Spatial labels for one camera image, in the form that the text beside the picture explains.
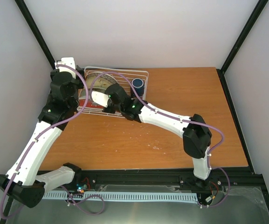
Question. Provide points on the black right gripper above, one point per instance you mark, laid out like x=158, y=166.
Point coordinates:
x=106, y=111

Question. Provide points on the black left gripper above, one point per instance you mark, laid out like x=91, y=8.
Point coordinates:
x=80, y=80

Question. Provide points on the white floral pattern plate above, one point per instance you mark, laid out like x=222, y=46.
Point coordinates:
x=95, y=74

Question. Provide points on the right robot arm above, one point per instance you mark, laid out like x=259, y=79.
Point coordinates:
x=196, y=136

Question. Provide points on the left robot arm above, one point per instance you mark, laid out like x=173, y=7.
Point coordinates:
x=21, y=182

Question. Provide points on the cream bird pattern plate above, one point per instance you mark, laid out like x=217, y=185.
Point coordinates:
x=101, y=83

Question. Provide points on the black enclosure frame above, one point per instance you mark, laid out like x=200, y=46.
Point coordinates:
x=238, y=43

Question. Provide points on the light blue slotted cable duct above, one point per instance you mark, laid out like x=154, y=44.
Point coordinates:
x=138, y=197

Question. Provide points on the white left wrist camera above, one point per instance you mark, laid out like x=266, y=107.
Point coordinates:
x=64, y=65

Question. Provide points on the dark blue ceramic mug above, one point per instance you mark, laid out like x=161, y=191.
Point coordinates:
x=138, y=87

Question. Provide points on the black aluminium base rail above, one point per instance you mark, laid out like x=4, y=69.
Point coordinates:
x=182, y=179

